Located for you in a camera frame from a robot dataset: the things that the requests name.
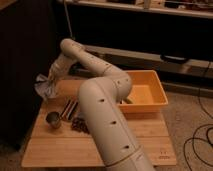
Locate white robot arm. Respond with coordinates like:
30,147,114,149
60,38,155,171

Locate small metal cup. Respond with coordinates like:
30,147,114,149
46,111,61,129

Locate utensils in yellow bin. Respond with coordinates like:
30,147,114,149
120,98,132,104

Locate striped snack packet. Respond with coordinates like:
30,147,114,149
60,99,78,122

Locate yellow plastic bin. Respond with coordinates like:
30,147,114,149
119,70,168,113

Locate dark brown snack bag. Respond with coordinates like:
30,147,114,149
71,117,89,134

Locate wooden table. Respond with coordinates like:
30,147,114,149
22,80,177,168

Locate grey metal shelf rail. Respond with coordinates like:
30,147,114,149
86,45,213,79

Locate black floor cable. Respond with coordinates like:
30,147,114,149
182,61,213,171

